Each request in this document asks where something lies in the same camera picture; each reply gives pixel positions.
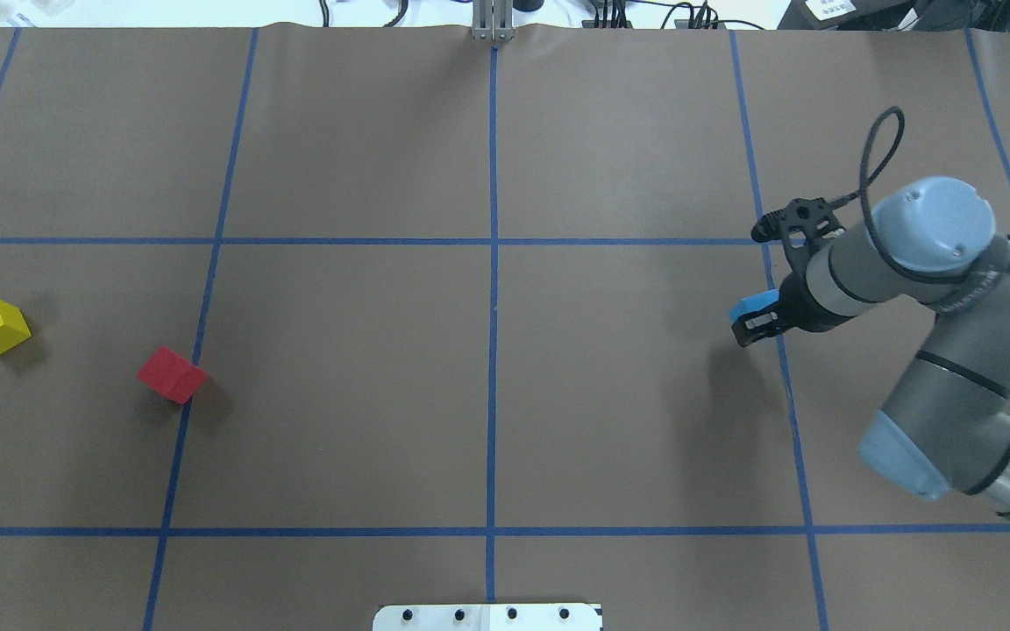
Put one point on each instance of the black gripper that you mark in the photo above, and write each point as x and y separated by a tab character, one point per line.
797	308

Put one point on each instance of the red block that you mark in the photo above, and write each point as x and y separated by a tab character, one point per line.
171	375

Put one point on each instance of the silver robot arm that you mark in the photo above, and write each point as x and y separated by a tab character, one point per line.
944	426

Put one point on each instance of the black label printer box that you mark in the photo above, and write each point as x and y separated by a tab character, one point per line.
846	16

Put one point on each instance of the white camera stand pillar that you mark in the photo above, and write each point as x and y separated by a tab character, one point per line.
488	616

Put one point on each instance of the aluminium frame post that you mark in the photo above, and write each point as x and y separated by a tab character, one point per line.
492	20

